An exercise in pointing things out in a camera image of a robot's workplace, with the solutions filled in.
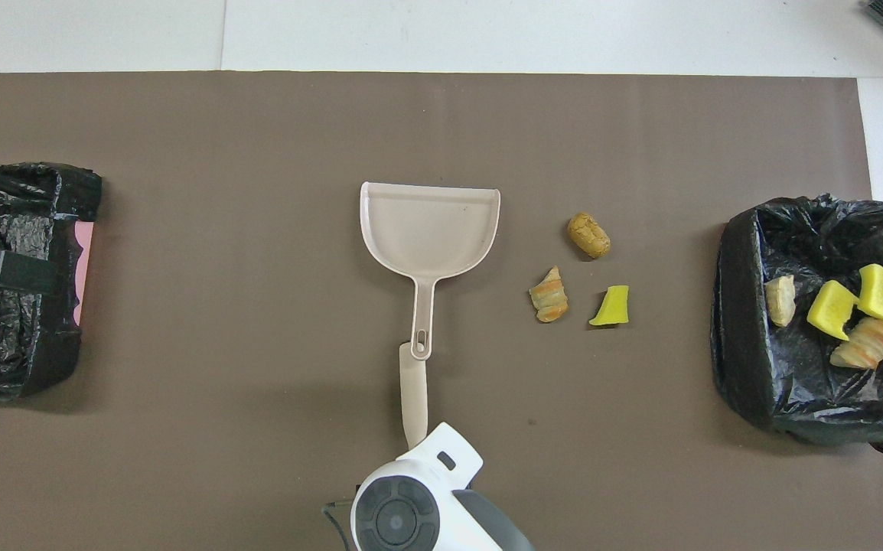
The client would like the blocky yellow sponge piece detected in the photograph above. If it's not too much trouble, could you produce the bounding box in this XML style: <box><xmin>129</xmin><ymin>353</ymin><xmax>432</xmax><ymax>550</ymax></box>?
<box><xmin>858</xmin><ymin>263</ymin><xmax>883</xmax><ymax>322</ymax></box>

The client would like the yellow sponge wedge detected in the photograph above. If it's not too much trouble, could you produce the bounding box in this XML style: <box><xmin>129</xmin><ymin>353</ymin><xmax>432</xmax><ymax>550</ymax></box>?
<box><xmin>588</xmin><ymin>285</ymin><xmax>630</xmax><ymax>328</ymax></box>

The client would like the beige plastic dustpan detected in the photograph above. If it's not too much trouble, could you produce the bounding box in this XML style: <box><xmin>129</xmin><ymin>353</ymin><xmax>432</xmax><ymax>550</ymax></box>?
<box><xmin>360</xmin><ymin>181</ymin><xmax>502</xmax><ymax>361</ymax></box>

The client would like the brown table mat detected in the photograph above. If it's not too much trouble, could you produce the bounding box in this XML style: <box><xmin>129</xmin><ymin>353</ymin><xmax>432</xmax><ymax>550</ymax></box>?
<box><xmin>0</xmin><ymin>72</ymin><xmax>883</xmax><ymax>551</ymax></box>

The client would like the brown oval bread roll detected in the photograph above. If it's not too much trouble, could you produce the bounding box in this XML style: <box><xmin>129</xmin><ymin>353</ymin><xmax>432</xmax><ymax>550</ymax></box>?
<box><xmin>568</xmin><ymin>212</ymin><xmax>611</xmax><ymax>259</ymax></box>

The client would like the beige hand brush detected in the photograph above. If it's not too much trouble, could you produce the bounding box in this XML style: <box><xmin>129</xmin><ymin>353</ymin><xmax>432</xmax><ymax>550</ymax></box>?
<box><xmin>399</xmin><ymin>341</ymin><xmax>431</xmax><ymax>452</ymax></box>

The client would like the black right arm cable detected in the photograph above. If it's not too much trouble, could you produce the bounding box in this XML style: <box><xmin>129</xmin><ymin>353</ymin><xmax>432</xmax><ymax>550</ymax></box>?
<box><xmin>322</xmin><ymin>499</ymin><xmax>358</xmax><ymax>551</ymax></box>

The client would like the pale torn bread piece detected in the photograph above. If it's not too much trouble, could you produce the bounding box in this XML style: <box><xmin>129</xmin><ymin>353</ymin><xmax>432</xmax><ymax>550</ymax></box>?
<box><xmin>764</xmin><ymin>275</ymin><xmax>797</xmax><ymax>328</ymax></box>

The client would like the black bag lined bin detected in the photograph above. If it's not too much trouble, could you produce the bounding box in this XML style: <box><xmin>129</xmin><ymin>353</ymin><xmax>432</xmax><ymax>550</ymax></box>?
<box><xmin>710</xmin><ymin>194</ymin><xmax>883</xmax><ymax>458</ymax></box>

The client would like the pointed striped croissant piece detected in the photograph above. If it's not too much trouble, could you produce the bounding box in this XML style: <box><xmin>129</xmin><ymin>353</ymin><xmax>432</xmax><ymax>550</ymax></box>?
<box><xmin>528</xmin><ymin>266</ymin><xmax>569</xmax><ymax>324</ymax></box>

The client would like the notched yellow sponge piece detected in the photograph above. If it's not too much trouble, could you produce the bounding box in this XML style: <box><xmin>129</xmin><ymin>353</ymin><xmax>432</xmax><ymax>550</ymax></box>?
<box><xmin>806</xmin><ymin>280</ymin><xmax>860</xmax><ymax>342</ymax></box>

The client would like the rounded striped croissant piece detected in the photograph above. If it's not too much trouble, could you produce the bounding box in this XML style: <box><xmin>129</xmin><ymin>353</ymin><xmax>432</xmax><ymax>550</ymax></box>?
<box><xmin>829</xmin><ymin>317</ymin><xmax>883</xmax><ymax>370</ymax></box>

